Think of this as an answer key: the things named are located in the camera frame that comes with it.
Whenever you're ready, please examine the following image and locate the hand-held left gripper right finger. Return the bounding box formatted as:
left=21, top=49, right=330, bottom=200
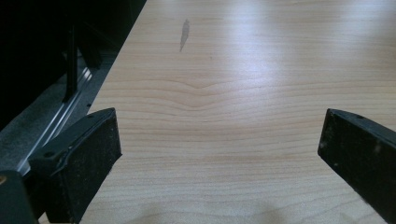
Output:
left=317, top=107, right=396, bottom=224

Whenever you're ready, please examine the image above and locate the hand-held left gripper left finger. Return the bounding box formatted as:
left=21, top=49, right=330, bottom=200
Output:
left=27, top=107, right=123, bottom=224

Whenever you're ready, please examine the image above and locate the black metal stand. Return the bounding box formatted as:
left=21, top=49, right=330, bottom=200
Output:
left=62, top=24, right=79, bottom=104

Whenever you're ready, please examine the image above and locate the silver metal rail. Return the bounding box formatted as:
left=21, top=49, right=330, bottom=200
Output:
left=16, top=66, right=93, bottom=175

